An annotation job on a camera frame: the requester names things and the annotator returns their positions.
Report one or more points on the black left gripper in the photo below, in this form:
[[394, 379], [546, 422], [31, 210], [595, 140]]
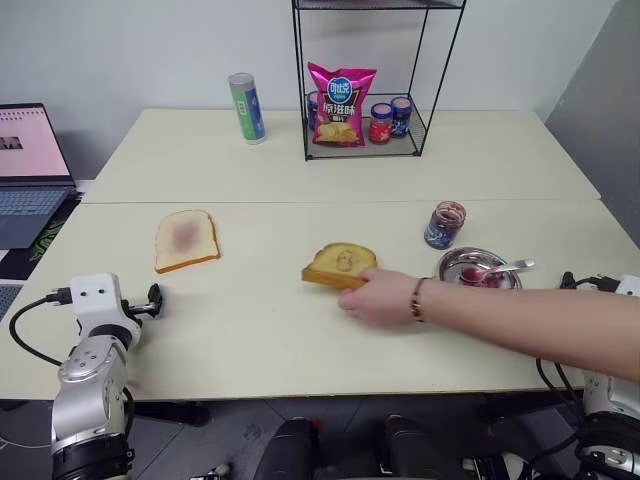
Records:
[[134, 309]]

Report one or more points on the browned toast slice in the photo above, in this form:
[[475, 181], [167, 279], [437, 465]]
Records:
[[340, 262]]

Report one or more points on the person's bare forearm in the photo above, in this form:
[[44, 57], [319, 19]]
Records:
[[525, 325]]

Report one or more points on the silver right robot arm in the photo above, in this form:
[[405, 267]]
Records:
[[612, 425]]

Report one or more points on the white bread slice jam stained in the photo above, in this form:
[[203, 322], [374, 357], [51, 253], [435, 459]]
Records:
[[187, 242]]

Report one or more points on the red lidded jar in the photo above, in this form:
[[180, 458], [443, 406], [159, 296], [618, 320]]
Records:
[[381, 125]]

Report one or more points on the open glass jam jar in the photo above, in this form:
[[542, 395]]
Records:
[[444, 227]]

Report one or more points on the blue lidded jar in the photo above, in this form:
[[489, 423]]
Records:
[[401, 117]]

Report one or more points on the dark red food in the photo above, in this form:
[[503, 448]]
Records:
[[487, 280]]

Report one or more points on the person's bare hand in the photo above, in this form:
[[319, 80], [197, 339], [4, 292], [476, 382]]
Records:
[[380, 300]]

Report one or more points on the black green desk mat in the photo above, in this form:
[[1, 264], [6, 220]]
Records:
[[47, 237]]

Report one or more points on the open grey laptop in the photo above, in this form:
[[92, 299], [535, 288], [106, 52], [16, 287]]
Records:
[[30, 165]]

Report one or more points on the dark rounded shape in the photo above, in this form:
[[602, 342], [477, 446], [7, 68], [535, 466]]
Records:
[[420, 450], [297, 450]]

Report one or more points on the tall green blue can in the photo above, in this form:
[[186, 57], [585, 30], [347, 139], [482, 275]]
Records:
[[247, 110]]

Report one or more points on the pink potato chips bag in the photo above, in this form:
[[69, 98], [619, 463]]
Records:
[[340, 107]]

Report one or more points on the round silver metal plate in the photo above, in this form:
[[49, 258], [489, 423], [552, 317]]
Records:
[[465, 262]]

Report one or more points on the silver metal spoon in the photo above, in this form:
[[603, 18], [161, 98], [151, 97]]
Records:
[[515, 264]]

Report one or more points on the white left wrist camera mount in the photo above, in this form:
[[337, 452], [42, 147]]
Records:
[[95, 300]]

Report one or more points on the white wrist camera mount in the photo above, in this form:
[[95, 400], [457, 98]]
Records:
[[95, 300], [631, 286]]

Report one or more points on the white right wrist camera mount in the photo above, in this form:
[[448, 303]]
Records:
[[631, 286]]

